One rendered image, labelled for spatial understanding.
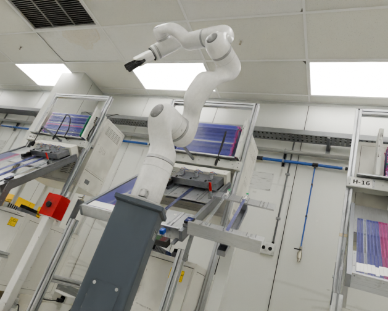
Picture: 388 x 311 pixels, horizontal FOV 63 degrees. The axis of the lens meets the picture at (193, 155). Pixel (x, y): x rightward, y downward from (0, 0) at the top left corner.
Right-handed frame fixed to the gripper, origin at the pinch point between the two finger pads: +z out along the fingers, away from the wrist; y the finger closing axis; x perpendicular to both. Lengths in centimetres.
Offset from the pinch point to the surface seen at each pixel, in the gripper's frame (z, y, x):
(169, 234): 26, 44, 76
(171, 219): 22, 33, 76
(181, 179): 5, -10, 83
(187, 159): -7, -34, 83
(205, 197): -2, 12, 89
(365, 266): -39, 101, 99
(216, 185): -12, 7, 89
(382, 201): -93, 52, 133
